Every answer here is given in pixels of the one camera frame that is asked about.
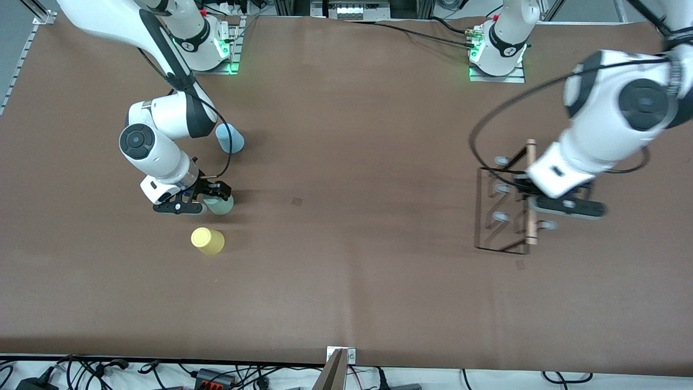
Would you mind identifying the mint green plastic cup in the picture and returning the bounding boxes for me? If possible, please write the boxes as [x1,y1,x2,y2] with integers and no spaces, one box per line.
[205,196,235,216]

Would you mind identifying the black wire cup holder rack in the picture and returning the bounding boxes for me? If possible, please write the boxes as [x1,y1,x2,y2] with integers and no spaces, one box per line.
[473,139,559,256]

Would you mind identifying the yellow plastic cup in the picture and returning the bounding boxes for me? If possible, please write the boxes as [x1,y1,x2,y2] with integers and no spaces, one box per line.
[191,227,225,256]

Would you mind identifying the light blue plastic cup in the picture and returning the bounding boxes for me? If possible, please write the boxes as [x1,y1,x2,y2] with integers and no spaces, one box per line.
[215,123,245,154]

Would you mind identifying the black box with orange buttons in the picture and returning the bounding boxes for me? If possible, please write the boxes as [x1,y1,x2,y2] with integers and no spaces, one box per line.
[193,368,238,390]

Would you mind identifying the white socket strip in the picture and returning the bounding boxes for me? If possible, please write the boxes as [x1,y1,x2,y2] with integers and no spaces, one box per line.
[327,4,370,18]

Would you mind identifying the black power adapter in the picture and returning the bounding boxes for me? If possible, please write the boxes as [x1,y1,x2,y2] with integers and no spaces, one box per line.
[15,376,60,390]

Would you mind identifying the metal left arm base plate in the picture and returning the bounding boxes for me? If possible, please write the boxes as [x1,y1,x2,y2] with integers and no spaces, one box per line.
[468,58,527,84]

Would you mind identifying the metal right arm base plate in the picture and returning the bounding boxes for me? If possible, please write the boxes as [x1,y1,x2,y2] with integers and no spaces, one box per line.
[181,15,243,75]

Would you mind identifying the black base cable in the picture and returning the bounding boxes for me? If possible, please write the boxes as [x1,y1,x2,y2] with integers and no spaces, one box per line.
[345,18,478,51]

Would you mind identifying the black looped floor cable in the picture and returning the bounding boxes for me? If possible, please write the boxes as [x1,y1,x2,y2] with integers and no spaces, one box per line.
[541,370,594,385]

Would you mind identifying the small metal bracket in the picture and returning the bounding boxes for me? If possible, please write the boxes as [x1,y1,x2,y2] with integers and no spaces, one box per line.
[326,346,357,365]

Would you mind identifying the aluminium profile rail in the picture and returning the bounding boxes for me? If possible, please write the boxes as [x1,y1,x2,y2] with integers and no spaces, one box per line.
[0,12,58,115]

